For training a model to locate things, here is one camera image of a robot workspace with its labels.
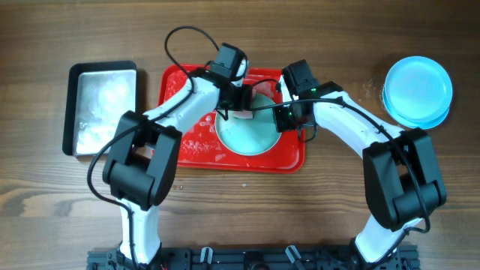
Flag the light blue plate top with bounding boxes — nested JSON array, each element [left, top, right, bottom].
[[383, 56, 453, 121]]

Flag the light blue plate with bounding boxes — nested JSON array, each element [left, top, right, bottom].
[[381, 88, 449, 130], [215, 109, 281, 156], [383, 56, 453, 121]]

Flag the red plastic tray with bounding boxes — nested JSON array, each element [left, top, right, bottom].
[[158, 65, 305, 173]]

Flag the pink cleaning sponge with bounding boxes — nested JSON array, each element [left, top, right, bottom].
[[233, 110, 254, 119]]

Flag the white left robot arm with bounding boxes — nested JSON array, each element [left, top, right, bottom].
[[102, 76, 253, 269]]

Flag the black metal water tray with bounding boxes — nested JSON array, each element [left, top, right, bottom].
[[62, 61, 138, 157]]

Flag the light blue plate bottom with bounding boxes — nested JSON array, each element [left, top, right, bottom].
[[215, 109, 281, 156]]

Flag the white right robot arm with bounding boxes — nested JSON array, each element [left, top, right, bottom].
[[273, 91, 447, 268]]

